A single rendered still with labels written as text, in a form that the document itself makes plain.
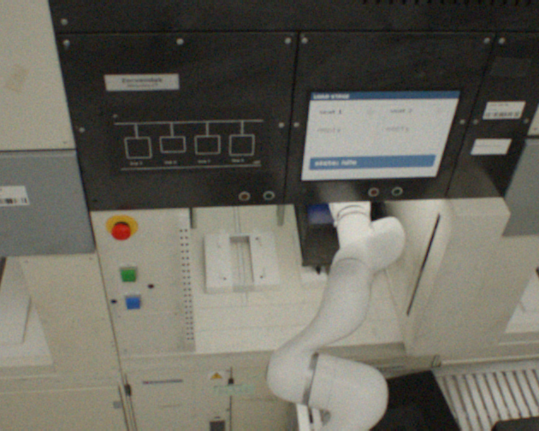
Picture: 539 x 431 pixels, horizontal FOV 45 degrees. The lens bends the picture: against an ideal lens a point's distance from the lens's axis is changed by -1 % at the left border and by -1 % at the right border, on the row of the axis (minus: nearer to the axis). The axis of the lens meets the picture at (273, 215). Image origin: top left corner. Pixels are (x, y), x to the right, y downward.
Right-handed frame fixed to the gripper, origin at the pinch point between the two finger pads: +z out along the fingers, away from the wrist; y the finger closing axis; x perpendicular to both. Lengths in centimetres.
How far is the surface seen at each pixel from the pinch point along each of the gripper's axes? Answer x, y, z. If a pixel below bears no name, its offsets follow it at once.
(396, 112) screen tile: 44, 0, -31
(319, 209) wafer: -12.6, -5.5, -0.2
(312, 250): -18.4, -7.7, -10.1
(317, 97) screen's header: 47, -15, -32
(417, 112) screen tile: 44, 4, -31
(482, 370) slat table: -44, 41, -34
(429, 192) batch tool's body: 22.5, 11.5, -30.4
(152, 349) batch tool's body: -31, -50, -34
